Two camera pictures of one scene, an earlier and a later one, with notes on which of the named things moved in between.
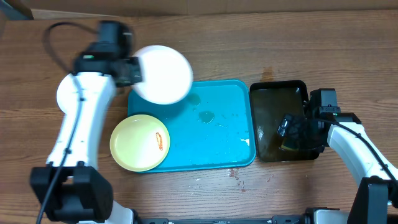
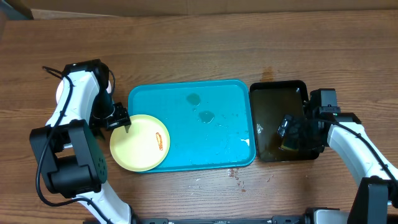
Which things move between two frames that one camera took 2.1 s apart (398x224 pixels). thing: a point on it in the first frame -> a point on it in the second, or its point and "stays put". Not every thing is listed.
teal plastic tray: [212, 126] stays put
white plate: [166, 75] -> [60, 88]
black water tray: [271, 102] stays put
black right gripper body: [304, 132] stays put
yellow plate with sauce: [140, 142] stays put
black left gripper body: [132, 73] -> [119, 118]
